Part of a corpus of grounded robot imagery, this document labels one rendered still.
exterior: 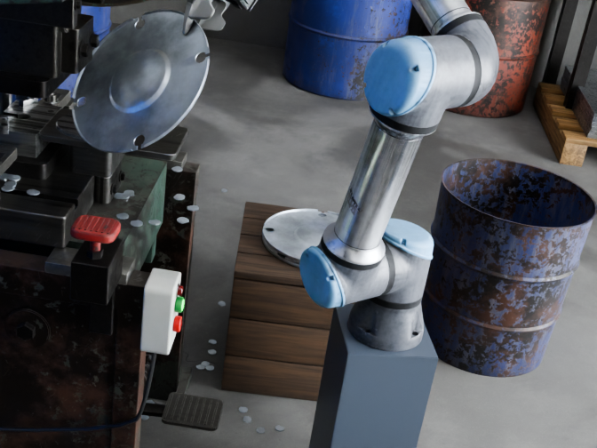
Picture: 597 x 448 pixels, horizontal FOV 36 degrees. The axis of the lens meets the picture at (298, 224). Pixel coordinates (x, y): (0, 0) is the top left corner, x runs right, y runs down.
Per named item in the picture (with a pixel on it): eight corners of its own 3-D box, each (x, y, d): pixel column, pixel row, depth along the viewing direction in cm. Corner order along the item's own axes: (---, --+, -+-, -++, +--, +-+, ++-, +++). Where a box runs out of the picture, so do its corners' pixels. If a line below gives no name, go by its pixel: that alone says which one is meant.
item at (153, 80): (71, 172, 163) (68, 171, 162) (76, 43, 176) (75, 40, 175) (212, 124, 152) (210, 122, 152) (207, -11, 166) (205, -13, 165)
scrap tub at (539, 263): (538, 310, 288) (580, 171, 266) (562, 392, 250) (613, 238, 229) (406, 290, 288) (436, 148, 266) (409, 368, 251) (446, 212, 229)
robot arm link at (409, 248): (436, 296, 178) (451, 235, 172) (383, 311, 171) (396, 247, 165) (397, 267, 187) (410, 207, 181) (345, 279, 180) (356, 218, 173)
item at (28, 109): (61, 128, 179) (61, 106, 177) (35, 157, 166) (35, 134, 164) (16, 121, 180) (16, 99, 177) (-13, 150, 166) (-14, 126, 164)
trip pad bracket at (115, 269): (119, 332, 159) (124, 232, 150) (104, 364, 150) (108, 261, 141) (84, 326, 159) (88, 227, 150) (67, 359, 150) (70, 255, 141)
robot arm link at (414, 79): (383, 309, 173) (492, 58, 141) (319, 326, 165) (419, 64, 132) (348, 267, 180) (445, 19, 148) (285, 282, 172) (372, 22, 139)
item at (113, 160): (184, 188, 183) (189, 124, 177) (170, 220, 170) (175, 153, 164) (59, 169, 183) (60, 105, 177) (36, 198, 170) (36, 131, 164)
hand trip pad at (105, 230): (121, 260, 148) (123, 219, 145) (111, 279, 143) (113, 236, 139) (78, 253, 148) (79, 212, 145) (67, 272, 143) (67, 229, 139)
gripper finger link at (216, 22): (203, 44, 161) (232, 0, 162) (181, 34, 164) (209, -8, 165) (212, 52, 163) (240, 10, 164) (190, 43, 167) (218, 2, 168)
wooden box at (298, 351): (370, 325, 267) (391, 220, 251) (377, 409, 233) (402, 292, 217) (233, 308, 265) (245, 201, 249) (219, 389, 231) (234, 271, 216)
